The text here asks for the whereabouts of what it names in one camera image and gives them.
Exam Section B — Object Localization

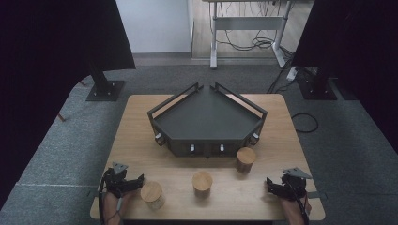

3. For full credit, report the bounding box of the person's right hand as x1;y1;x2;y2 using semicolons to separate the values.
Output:
279;192;313;218

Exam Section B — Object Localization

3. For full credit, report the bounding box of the white desk frame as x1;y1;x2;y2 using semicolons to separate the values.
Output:
202;0;296;70

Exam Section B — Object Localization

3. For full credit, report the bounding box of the black corner shelf rack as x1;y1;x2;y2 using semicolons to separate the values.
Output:
146;82;268;158

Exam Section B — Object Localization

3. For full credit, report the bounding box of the right hand-held gripper cable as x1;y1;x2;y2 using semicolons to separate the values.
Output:
286;178;312;225

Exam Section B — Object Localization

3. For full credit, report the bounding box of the black curtain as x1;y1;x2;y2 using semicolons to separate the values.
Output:
0;0;137;211
292;0;398;155

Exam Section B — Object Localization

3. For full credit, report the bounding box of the white power strip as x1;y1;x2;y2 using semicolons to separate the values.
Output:
285;67;299;82

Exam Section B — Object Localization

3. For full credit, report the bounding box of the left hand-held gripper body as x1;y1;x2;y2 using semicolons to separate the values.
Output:
102;161;141;199

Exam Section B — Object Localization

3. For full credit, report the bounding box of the black metal stand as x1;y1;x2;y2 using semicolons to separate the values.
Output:
296;66;339;101
85;66;127;103

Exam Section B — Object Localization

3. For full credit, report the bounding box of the looped black floor cable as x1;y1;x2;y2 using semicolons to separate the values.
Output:
290;112;320;134

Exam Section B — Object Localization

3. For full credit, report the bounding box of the glass jar with pale contents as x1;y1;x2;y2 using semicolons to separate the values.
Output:
139;180;166;211

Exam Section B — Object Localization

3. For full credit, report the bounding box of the left hand-held gripper cable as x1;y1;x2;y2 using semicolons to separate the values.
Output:
98;175;125;225

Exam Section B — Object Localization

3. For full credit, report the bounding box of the glass jar with brown contents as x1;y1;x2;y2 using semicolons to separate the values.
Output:
191;170;214;199

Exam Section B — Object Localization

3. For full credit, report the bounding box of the hand-held gripper cable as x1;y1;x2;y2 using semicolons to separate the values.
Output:
286;178;312;225
98;175;125;225

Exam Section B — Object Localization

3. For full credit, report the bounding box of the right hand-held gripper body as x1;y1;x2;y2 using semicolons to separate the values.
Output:
279;167;314;202

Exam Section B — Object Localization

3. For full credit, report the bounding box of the glass jar with dark red contents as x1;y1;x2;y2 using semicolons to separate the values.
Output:
235;146;257;174

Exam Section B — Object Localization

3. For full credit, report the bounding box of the person's left hand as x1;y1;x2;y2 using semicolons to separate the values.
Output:
102;188;140;219

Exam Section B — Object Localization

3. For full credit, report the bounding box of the bundle of black cables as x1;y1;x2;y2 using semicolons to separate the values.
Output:
215;1;277;52

